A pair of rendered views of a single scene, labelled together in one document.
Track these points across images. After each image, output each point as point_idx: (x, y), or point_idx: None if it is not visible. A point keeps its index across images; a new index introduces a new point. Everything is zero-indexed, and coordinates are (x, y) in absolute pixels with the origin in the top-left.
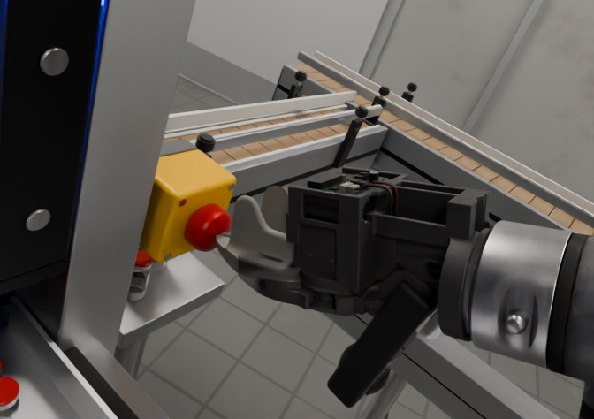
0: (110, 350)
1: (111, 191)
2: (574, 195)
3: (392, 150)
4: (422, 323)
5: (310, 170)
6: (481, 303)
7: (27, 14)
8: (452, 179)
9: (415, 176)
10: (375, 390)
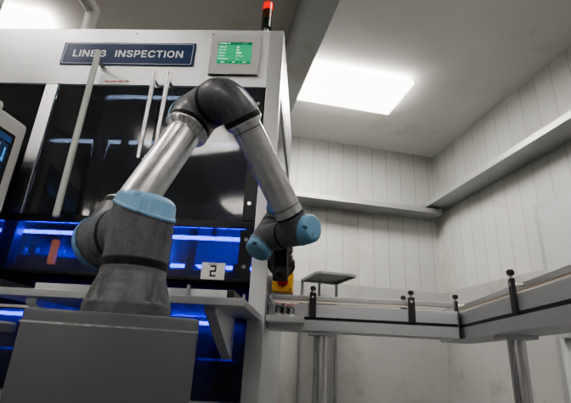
0: (262, 318)
1: (257, 265)
2: (531, 288)
3: (465, 323)
4: (278, 251)
5: (388, 320)
6: None
7: (242, 233)
8: (477, 315)
9: (472, 327)
10: (276, 273)
